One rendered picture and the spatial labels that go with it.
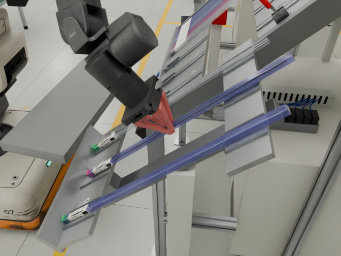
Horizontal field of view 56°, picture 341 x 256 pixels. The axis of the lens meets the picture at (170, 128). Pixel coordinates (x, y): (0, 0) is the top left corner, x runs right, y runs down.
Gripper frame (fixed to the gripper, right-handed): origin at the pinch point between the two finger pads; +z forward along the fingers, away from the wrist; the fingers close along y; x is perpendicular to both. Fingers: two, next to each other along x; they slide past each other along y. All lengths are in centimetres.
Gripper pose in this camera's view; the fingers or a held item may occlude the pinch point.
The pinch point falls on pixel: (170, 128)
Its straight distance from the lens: 62.7
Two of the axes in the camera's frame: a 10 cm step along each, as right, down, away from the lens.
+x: -7.5, 4.5, 4.9
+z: 6.5, 6.2, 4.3
